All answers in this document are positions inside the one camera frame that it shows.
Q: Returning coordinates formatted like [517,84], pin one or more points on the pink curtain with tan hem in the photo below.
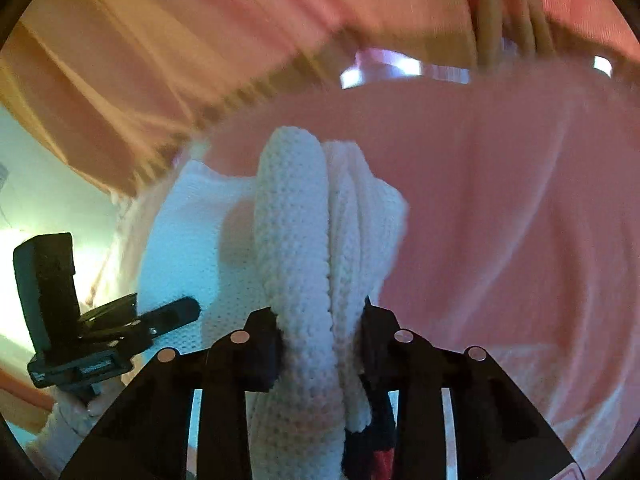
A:
[114,87]

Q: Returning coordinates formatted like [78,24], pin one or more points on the white red black knit sweater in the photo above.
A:
[312,235]

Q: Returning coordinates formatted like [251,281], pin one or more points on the person's left hand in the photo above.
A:
[82,416]

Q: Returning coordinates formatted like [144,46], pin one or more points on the pink bed sheet with bows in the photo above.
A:
[523,224]

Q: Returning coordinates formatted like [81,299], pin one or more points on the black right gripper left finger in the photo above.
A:
[145,433]

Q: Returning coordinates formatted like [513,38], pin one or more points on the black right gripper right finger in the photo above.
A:
[453,415]

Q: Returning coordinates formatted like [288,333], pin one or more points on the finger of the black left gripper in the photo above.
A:
[170,317]

